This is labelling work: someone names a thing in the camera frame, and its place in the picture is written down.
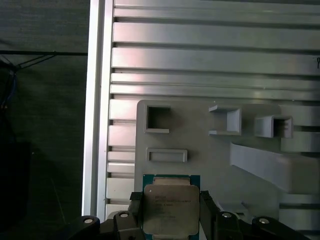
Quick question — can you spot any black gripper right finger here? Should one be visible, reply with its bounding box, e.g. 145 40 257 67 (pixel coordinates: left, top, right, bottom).
199 190 309 240

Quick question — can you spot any black metal frame bar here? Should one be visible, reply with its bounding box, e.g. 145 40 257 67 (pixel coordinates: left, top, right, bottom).
0 50 89 72

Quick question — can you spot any aluminium table edge rail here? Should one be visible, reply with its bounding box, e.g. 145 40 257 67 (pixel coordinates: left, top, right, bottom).
81 0 115 219

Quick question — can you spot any blue cable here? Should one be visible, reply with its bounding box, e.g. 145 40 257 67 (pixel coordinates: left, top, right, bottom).
8 71 18 103

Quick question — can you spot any grey plastic parts rack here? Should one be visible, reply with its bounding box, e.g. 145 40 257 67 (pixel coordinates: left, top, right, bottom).
133 99 320 226

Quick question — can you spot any silver CPU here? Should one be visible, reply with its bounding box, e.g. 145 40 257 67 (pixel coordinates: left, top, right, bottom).
141 173 202 238

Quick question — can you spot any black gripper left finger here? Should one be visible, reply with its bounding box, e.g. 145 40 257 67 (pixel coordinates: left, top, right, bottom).
63 191 146 240

